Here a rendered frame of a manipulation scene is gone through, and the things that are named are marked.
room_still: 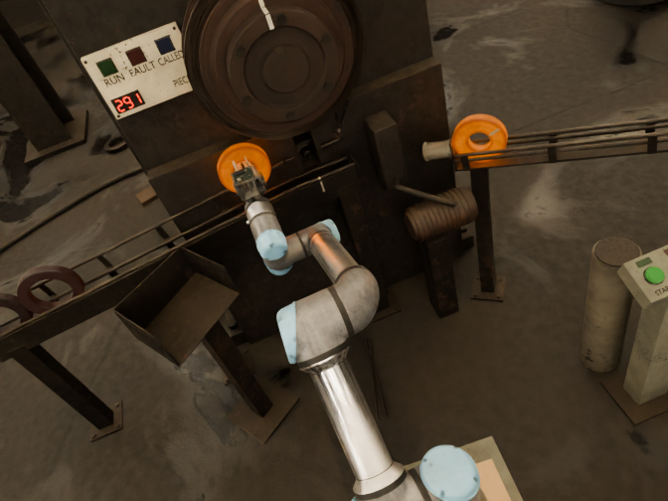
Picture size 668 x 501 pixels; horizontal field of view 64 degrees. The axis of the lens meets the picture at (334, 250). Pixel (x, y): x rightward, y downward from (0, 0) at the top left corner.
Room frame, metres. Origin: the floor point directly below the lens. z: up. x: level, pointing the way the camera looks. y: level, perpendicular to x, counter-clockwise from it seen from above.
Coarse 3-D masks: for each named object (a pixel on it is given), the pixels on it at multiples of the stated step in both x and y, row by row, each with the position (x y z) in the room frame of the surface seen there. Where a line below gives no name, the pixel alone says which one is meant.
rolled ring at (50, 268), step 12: (48, 264) 1.36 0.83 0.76; (24, 276) 1.33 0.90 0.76; (36, 276) 1.32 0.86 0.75; (48, 276) 1.32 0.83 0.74; (60, 276) 1.33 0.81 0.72; (72, 276) 1.33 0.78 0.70; (24, 288) 1.32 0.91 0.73; (72, 288) 1.33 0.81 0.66; (24, 300) 1.32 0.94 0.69; (36, 300) 1.33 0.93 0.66; (36, 312) 1.32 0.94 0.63
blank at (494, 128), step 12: (468, 120) 1.29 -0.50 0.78; (480, 120) 1.27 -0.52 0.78; (492, 120) 1.26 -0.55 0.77; (456, 132) 1.30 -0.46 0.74; (468, 132) 1.29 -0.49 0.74; (480, 132) 1.27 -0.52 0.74; (492, 132) 1.25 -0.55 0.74; (504, 132) 1.24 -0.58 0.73; (456, 144) 1.31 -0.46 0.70; (468, 144) 1.29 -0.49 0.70; (492, 144) 1.25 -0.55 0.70; (504, 144) 1.23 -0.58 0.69; (468, 156) 1.29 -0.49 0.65; (480, 156) 1.27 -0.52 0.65
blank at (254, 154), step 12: (240, 144) 1.39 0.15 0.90; (252, 144) 1.40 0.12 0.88; (228, 156) 1.37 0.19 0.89; (240, 156) 1.37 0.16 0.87; (252, 156) 1.37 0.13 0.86; (264, 156) 1.37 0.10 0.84; (228, 168) 1.37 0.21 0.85; (264, 168) 1.37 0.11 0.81; (228, 180) 1.37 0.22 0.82; (264, 180) 1.37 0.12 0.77
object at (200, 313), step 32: (192, 256) 1.24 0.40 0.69; (160, 288) 1.19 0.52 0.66; (192, 288) 1.20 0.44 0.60; (224, 288) 1.15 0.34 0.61; (128, 320) 1.04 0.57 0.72; (160, 320) 1.13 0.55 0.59; (192, 320) 1.08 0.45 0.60; (160, 352) 1.00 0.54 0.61; (224, 352) 1.09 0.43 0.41; (256, 384) 1.11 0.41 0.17; (256, 416) 1.10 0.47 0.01
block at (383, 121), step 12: (372, 120) 1.43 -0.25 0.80; (384, 120) 1.41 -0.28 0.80; (372, 132) 1.38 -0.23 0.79; (384, 132) 1.37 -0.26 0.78; (396, 132) 1.38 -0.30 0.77; (372, 144) 1.42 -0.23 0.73; (384, 144) 1.37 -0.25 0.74; (396, 144) 1.37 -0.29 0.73; (372, 156) 1.46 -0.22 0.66; (384, 156) 1.37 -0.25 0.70; (396, 156) 1.37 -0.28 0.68; (384, 168) 1.37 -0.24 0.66; (396, 168) 1.37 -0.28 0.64; (384, 180) 1.38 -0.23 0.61
